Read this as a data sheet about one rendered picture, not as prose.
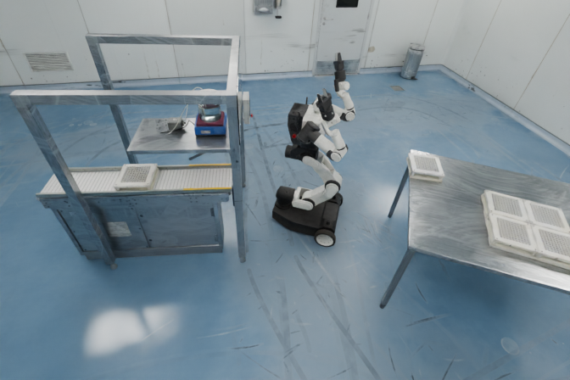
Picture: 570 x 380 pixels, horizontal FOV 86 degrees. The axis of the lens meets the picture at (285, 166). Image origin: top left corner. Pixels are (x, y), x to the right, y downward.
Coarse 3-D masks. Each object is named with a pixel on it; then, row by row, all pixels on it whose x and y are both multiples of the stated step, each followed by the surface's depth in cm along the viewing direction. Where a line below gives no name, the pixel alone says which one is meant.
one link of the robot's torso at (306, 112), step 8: (296, 104) 248; (304, 104) 248; (296, 112) 238; (304, 112) 238; (312, 112) 239; (320, 112) 237; (288, 120) 239; (296, 120) 237; (304, 120) 232; (312, 120) 231; (320, 120) 230; (288, 128) 244; (296, 128) 242; (304, 144) 249; (312, 144) 246
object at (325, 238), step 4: (316, 232) 285; (320, 232) 282; (324, 232) 280; (328, 232) 281; (332, 232) 283; (316, 236) 285; (320, 236) 286; (324, 236) 284; (328, 236) 281; (332, 236) 281; (316, 240) 289; (320, 240) 290; (324, 240) 288; (328, 240) 286; (332, 240) 283; (320, 244) 292; (324, 244) 291; (328, 244) 289; (332, 244) 287
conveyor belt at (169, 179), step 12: (84, 180) 228; (96, 180) 229; (108, 180) 229; (156, 180) 232; (168, 180) 232; (180, 180) 233; (192, 180) 234; (204, 180) 234; (216, 180) 235; (228, 180) 236; (48, 192) 217; (60, 192) 218
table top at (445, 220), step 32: (448, 160) 265; (416, 192) 233; (448, 192) 234; (480, 192) 236; (512, 192) 238; (544, 192) 240; (416, 224) 208; (448, 224) 209; (480, 224) 211; (448, 256) 189; (480, 256) 191; (512, 256) 192
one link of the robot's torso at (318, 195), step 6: (324, 186) 286; (330, 186) 269; (336, 186) 268; (306, 192) 299; (312, 192) 294; (318, 192) 286; (324, 192) 278; (330, 192) 273; (336, 192) 272; (306, 198) 291; (312, 198) 291; (318, 198) 289; (324, 198) 286
